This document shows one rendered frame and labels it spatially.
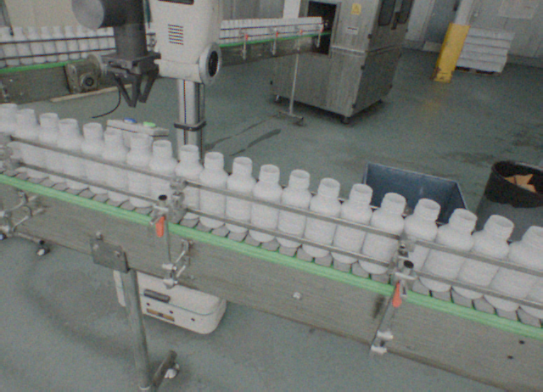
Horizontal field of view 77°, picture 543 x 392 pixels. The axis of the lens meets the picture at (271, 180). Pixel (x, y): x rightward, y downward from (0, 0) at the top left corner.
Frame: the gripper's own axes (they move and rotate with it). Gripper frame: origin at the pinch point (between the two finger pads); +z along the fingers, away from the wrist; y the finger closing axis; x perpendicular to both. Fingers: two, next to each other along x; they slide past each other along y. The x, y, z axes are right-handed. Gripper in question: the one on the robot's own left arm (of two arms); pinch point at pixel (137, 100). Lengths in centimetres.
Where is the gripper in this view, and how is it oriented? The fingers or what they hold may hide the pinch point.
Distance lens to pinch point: 76.3
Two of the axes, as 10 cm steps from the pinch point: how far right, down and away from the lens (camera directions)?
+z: -1.0, 8.5, 5.1
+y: 2.9, -4.7, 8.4
